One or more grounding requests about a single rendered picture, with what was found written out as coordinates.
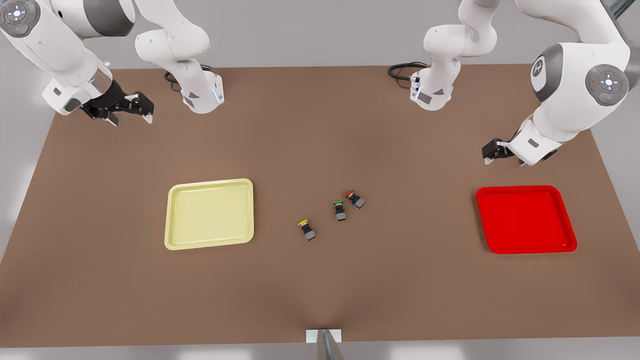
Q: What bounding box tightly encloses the red tray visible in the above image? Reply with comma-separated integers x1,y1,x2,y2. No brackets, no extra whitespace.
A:
476,185,578,255

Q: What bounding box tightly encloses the pale yellow tray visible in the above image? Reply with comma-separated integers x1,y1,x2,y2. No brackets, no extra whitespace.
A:
164,178,255,251

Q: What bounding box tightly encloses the black cable loop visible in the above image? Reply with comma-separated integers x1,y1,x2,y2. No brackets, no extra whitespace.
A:
387,62,429,90
164,64,213,92

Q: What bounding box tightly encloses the silver frame post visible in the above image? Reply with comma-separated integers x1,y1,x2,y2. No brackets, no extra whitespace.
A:
306,329,346,360
602,0,640,21

